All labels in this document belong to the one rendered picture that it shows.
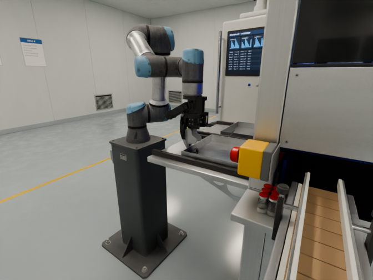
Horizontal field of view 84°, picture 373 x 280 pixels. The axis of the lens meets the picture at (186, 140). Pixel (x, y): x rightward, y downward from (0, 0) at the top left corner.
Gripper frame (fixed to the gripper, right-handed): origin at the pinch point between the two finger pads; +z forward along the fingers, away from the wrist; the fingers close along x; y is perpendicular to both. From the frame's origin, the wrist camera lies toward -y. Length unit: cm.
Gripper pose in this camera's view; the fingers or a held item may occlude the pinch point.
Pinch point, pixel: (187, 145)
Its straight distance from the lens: 82.5
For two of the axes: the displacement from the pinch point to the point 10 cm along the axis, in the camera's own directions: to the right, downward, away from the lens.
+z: 0.0, 9.5, 3.1
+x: 5.3, -2.6, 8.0
